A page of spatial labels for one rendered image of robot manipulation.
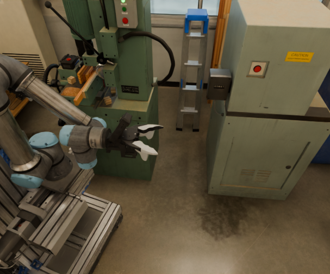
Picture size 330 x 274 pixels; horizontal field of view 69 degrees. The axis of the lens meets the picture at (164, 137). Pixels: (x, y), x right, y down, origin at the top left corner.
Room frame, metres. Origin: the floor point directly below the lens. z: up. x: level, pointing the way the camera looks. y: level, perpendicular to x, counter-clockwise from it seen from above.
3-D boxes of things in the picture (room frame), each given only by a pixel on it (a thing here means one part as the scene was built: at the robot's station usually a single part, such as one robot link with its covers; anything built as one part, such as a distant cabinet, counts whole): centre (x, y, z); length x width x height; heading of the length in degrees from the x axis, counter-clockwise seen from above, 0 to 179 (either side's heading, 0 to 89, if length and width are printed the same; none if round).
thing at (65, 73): (1.60, 0.68, 0.92); 0.15 x 0.13 x 0.09; 172
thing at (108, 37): (1.35, 0.31, 1.23); 0.09 x 0.08 x 0.15; 82
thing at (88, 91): (1.56, 0.45, 0.93); 0.60 x 0.02 x 0.06; 172
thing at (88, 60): (1.53, 0.48, 1.03); 0.14 x 0.07 x 0.09; 82
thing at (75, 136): (0.60, 0.31, 1.21); 0.11 x 0.08 x 0.09; 84
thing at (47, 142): (0.76, 0.56, 0.98); 0.13 x 0.12 x 0.14; 174
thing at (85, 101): (1.58, 0.60, 0.87); 0.61 x 0.30 x 0.06; 172
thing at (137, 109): (1.51, 0.37, 0.76); 0.57 x 0.45 x 0.09; 82
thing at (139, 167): (1.52, 0.38, 0.36); 0.58 x 0.45 x 0.71; 82
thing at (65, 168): (0.77, 0.55, 0.87); 0.15 x 0.15 x 0.10
